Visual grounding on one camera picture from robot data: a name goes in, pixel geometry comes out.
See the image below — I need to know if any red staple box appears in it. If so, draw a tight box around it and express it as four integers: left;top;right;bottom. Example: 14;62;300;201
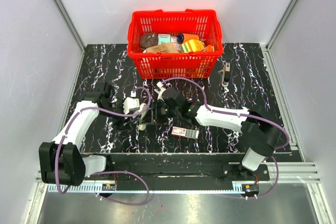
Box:
171;126;199;139

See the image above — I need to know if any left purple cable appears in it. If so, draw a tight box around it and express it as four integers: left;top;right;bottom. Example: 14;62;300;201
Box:
54;86;152;206

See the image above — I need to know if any brown round cookie pack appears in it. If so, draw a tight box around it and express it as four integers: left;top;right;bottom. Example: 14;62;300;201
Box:
139;33;158;50

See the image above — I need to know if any yellow green box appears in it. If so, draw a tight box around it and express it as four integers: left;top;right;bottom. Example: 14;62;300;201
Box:
181;39;205;53

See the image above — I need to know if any orange cylinder tube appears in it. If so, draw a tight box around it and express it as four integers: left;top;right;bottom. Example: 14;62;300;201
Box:
176;33;200;44

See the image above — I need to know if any staple remover tool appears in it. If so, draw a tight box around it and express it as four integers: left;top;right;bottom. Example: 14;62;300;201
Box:
221;62;231;87

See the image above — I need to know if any red plastic shopping basket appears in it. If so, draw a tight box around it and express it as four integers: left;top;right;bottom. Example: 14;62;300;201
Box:
128;9;224;79

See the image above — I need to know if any orange snack packet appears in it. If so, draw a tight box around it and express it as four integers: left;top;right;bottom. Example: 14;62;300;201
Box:
203;45;215;52

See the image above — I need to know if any brown cardboard package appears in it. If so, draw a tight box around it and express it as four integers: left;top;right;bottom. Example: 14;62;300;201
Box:
143;42;180;53

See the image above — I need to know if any teal white small box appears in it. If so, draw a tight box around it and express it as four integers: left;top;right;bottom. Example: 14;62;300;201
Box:
157;34;171;45

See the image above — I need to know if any aluminium frame rail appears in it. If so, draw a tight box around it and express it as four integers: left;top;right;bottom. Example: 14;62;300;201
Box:
35;162;322;193

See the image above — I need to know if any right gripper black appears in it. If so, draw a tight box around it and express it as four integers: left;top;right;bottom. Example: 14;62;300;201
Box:
141;99;181;125

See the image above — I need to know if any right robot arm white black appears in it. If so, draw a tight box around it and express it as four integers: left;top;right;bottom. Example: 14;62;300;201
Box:
153;87;282;180

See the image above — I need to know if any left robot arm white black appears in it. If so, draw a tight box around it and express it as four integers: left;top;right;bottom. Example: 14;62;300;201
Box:
38;82;150;186

